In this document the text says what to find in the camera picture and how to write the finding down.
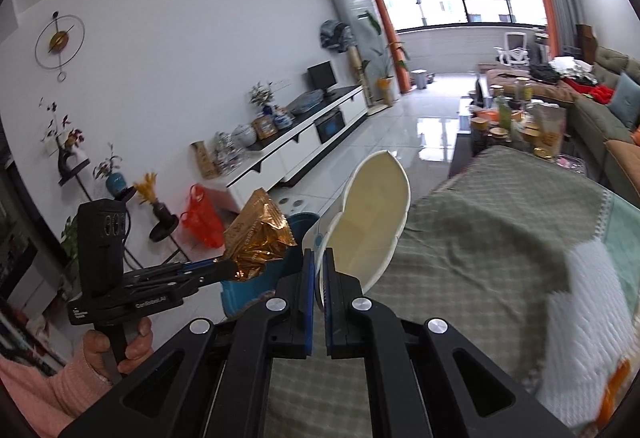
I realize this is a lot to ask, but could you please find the gold foil snack bag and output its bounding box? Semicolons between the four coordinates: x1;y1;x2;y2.
224;189;296;282

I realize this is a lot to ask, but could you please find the pink sleeved left forearm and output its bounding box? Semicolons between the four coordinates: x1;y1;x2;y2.
1;349;112;437

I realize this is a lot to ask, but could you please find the teal plastic trash bin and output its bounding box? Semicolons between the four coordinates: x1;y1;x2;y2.
221;213;319;319

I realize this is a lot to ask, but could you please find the left hand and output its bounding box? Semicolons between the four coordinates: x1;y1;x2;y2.
82;317;153;384

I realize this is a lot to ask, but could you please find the black plant stand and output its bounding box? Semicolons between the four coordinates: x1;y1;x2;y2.
58;147;190;265

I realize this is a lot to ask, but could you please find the orange plastic bag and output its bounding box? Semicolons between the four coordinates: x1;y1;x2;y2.
180;184;224;249

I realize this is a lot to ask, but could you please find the white black tv cabinet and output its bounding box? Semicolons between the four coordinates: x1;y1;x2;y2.
201;86;368;213

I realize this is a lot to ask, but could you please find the patterned tablecloth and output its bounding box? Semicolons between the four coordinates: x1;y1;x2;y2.
265;146;639;437

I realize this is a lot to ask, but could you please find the small black monitor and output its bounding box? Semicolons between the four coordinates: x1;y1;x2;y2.
307;60;337;95

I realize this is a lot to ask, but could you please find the orange curtain left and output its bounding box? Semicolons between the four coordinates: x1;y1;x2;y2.
374;0;411;94

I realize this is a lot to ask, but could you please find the tall green potted plant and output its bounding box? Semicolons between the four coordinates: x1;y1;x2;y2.
359;10;410;107

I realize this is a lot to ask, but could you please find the white standing air conditioner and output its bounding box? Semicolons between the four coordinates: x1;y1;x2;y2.
333;0;399;106

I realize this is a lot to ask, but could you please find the cluttered coffee table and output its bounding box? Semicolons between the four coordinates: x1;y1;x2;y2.
449;78;588;177

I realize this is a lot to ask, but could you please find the white office chair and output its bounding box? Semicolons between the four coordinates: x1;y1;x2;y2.
496;31;529;66

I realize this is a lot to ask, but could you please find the blue cushion near window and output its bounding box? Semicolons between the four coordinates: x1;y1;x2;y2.
608;72;640;129

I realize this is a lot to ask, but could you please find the round wall clock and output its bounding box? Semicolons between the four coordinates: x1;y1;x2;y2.
34;11;86;82

